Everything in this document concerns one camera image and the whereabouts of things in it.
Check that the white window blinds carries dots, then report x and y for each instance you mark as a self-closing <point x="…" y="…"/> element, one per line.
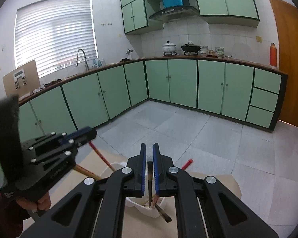
<point x="51" y="31"/>

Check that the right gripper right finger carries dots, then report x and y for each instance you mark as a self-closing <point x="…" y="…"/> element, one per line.
<point x="205" y="207"/>

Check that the green upper wall cabinets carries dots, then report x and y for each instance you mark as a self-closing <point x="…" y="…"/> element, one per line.
<point x="136" y="21"/>

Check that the wooden door near counter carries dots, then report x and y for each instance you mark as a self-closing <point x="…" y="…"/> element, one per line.
<point x="286" y="17"/>

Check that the person left hand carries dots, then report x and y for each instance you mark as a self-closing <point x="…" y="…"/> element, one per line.
<point x="42" y="204"/>

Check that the chrome kitchen faucet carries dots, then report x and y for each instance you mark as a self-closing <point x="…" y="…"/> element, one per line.
<point x="84" y="60"/>

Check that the cardboard box with scale picture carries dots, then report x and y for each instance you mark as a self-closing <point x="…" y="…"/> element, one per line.
<point x="22" y="81"/>

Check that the bamboo chopstick red pattern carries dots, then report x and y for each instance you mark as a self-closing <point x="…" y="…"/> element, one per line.
<point x="187" y="164"/>

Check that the bamboo chopstick plain tip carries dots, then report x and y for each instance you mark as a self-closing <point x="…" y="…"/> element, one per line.
<point x="85" y="172"/>

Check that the black chopstick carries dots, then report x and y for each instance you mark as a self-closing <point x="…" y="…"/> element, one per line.
<point x="149" y="180"/>

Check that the black wok on stove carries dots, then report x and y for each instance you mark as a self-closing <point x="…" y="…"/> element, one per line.
<point x="190" y="49"/>

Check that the green lower kitchen cabinets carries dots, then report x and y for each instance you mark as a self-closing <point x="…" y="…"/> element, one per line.
<point x="248" y="94"/>

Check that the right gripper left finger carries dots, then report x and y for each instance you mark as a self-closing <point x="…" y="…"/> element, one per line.
<point x="95" y="208"/>

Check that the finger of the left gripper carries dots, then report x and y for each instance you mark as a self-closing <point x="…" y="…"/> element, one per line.
<point x="80" y="137"/>

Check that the red sleeved left forearm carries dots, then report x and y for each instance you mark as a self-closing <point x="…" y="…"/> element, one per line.
<point x="11" y="218"/>

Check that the bamboo chopstick red handle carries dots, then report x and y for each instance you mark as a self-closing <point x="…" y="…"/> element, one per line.
<point x="101" y="156"/>

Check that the black range hood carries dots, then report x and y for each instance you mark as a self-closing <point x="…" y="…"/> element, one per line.
<point x="175" y="13"/>

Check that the jars on counter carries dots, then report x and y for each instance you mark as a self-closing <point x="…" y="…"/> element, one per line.
<point x="218" y="52"/>

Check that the orange thermos bottle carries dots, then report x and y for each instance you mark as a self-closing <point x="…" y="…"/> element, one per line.
<point x="273" y="55"/>

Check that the white two-compartment utensil holder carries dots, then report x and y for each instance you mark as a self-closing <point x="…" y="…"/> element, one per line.
<point x="141" y="204"/>

